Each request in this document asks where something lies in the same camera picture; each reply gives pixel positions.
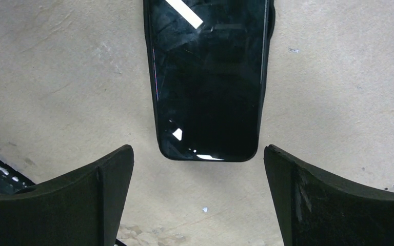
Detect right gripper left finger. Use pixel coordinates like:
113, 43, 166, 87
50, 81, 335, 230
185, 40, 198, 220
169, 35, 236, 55
0, 145, 134, 245

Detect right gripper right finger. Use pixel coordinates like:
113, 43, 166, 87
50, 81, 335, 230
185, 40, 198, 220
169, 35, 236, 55
264, 145, 394, 245

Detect black phone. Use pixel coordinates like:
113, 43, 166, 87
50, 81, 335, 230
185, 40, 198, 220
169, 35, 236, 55
143, 1, 275, 162

